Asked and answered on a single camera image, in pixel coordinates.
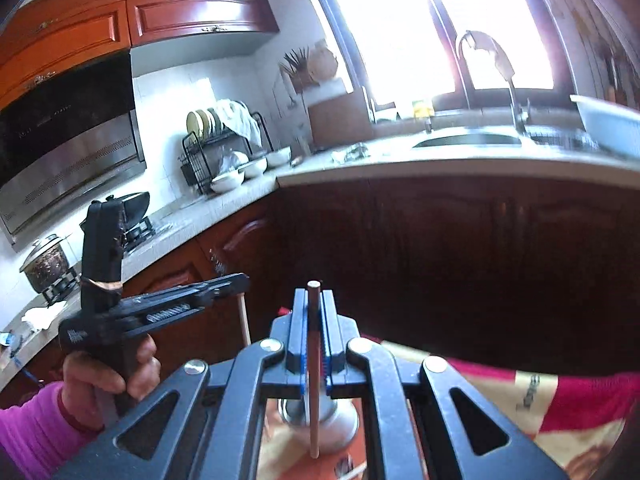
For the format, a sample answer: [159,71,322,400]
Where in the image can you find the kitchen faucet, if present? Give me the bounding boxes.
[456,30,529,136]

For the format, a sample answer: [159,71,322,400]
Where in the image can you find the brown wooden chopstick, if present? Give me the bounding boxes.
[307,280,321,460]

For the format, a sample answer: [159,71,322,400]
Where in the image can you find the white dish towel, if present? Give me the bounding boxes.
[214,99,262,148]

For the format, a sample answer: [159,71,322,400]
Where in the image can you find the white steel utensil canister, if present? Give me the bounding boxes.
[278,396,359,455]

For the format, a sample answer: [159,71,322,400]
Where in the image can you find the wooden cutting board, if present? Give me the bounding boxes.
[308,88,374,148]

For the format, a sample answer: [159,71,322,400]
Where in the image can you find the white bowl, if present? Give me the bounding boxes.
[266,146,292,168]
[209,169,245,194]
[239,156,268,179]

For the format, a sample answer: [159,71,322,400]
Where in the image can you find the black dish rack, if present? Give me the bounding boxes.
[179,107,266,194]

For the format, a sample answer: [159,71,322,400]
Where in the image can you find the patterned fleece blanket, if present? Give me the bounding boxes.
[257,360,639,479]

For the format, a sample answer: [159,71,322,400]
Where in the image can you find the glass lidded pot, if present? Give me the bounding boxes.
[20,234,70,294]

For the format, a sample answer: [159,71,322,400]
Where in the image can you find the magenta sleeve left forearm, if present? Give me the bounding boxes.
[0,382,101,479]

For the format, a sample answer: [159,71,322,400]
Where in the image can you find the upper red cabinets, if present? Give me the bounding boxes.
[1,0,279,105]

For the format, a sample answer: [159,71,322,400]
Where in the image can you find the chopstick holder on wall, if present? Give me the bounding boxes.
[279,47,320,94]

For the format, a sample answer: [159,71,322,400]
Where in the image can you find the range hood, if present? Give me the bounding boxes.
[1,51,146,248]

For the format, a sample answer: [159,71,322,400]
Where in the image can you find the person's left hand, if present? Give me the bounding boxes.
[61,335,160,430]

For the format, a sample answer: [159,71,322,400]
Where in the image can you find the white plastic basin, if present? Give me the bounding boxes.
[570,94,640,158]

